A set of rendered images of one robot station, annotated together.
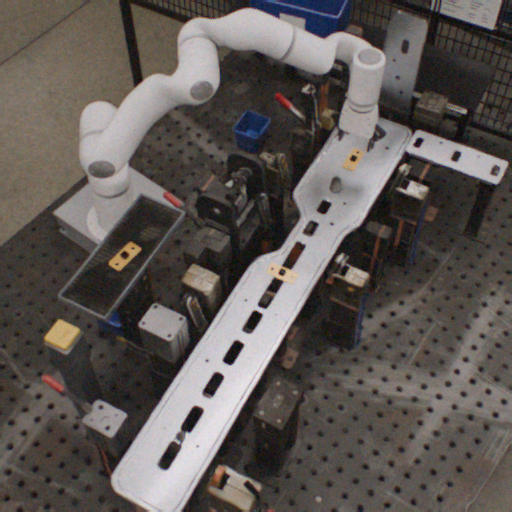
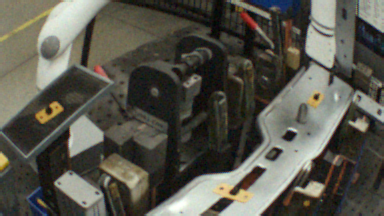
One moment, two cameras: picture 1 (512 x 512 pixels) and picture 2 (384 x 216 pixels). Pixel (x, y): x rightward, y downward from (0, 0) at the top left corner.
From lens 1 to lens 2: 0.92 m
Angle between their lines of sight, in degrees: 22
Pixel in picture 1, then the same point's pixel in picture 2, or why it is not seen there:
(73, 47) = not seen: hidden behind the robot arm
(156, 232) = (80, 98)
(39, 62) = (26, 73)
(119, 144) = (71, 20)
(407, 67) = (347, 32)
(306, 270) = (263, 191)
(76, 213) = not seen: hidden behind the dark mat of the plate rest
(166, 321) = (81, 189)
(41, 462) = not seen: outside the picture
